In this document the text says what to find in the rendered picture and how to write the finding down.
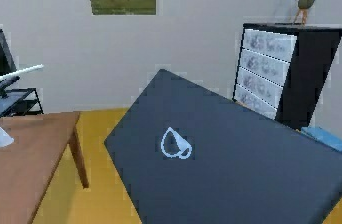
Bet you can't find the black television stand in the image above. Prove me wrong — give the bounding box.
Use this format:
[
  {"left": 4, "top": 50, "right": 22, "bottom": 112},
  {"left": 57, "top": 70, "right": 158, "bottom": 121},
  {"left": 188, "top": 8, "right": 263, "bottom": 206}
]
[{"left": 0, "top": 87, "right": 45, "bottom": 119}]

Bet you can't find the black chest of drawers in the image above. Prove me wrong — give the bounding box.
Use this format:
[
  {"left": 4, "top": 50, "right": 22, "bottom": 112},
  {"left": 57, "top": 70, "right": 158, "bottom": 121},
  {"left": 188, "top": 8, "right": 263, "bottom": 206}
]
[{"left": 232, "top": 22, "right": 342, "bottom": 131}]

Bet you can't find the blue cloth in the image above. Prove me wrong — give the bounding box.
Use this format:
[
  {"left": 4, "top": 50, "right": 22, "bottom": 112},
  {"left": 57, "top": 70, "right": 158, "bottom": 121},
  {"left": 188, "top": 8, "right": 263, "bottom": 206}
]
[{"left": 300, "top": 126, "right": 342, "bottom": 158}]

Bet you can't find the green and brown statuette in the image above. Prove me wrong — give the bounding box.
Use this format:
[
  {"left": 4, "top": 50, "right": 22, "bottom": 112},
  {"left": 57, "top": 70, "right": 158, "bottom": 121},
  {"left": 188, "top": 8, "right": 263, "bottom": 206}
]
[{"left": 292, "top": 0, "right": 316, "bottom": 26}]

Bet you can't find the brown wooden table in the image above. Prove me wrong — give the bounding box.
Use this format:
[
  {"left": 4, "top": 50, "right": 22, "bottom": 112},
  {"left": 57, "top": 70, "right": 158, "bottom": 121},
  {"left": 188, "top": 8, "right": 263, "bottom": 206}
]
[{"left": 0, "top": 111, "right": 90, "bottom": 224}]

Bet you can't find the dark blue laptop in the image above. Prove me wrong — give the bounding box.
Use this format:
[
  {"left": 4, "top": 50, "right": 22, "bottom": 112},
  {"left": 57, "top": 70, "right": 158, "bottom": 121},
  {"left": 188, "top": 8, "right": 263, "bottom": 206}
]
[{"left": 103, "top": 68, "right": 342, "bottom": 224}]

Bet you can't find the green framed picture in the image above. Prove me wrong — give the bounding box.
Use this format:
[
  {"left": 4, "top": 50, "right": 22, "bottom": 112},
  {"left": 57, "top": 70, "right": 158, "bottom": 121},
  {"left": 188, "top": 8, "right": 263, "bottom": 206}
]
[{"left": 90, "top": 0, "right": 157, "bottom": 16}]

